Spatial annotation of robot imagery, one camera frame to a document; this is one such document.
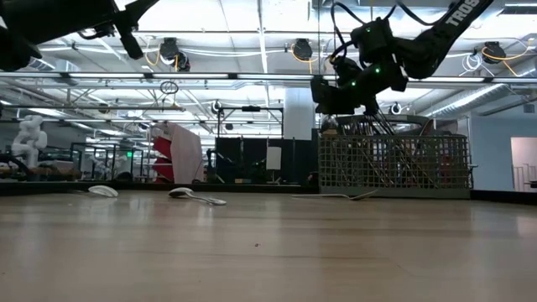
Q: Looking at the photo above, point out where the silver ventilation duct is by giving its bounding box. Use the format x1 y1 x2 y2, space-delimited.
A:
431 81 537 117
29 56 58 73

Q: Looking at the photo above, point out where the grey mesh cutlery basket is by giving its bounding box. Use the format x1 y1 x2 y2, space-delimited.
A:
317 112 475 200

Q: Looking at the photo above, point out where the silver table knife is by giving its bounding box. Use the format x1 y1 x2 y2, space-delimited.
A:
370 111 396 136

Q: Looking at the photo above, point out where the black ceiling cable reel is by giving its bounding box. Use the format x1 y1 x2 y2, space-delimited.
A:
291 37 315 63
158 36 192 73
481 39 508 65

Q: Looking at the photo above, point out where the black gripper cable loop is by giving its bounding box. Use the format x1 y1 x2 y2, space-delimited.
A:
329 0 446 58

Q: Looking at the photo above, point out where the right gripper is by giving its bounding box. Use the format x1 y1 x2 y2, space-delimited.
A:
310 54 410 117

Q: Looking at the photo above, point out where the white rectangular sign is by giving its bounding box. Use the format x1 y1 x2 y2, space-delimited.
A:
266 145 283 171

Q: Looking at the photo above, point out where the red and white board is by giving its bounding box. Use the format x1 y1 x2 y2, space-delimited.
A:
151 120 206 185

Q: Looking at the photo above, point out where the black metal frame rack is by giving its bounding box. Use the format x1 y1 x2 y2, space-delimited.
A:
70 142 146 182

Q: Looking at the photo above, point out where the black gantry frame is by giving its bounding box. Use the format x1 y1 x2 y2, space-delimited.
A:
216 105 285 139

